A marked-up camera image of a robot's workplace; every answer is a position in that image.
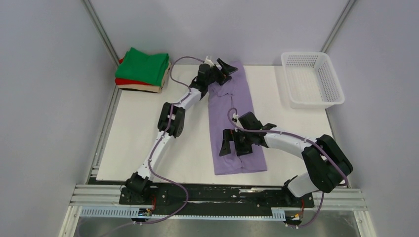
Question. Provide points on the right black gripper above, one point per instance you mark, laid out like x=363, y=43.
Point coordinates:
x=229, y=135

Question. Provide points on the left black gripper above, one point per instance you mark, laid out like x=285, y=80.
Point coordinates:
x=226, y=69

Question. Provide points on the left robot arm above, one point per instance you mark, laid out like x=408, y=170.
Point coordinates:
x=171, y=124

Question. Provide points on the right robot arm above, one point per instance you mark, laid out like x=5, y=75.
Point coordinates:
x=326, y=164

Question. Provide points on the green folded t shirt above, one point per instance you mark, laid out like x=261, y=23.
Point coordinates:
x=140, y=66

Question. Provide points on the white plastic basket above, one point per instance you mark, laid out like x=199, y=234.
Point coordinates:
x=311, y=80

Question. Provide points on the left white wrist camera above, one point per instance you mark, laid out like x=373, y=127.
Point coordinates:
x=208, y=60

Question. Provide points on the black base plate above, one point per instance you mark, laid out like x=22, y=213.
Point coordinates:
x=166, y=198

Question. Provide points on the right corner metal post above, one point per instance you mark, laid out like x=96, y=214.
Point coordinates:
x=338, y=25

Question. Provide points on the corner metal post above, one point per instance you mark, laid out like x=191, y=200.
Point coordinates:
x=338, y=25
x=101, y=31

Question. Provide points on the left corner metal post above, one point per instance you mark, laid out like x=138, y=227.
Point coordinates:
x=101, y=31

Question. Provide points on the aluminium frame rail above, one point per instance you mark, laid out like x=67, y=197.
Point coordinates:
x=103, y=201

